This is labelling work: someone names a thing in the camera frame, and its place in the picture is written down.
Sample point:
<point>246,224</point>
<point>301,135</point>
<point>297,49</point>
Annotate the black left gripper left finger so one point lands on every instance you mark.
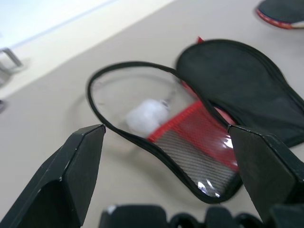
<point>59,171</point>

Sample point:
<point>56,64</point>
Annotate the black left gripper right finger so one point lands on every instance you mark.
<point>268,166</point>

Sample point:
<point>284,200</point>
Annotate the black red paddle case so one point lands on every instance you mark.
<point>237,78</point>

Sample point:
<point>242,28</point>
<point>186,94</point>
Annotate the small yellow object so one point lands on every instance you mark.
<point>282,12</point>

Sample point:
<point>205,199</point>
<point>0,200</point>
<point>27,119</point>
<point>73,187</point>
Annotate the white ping pong ball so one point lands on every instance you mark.
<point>146,117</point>

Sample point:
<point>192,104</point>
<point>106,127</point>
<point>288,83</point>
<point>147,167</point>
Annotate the grey metal furniture leg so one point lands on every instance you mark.
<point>10,57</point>

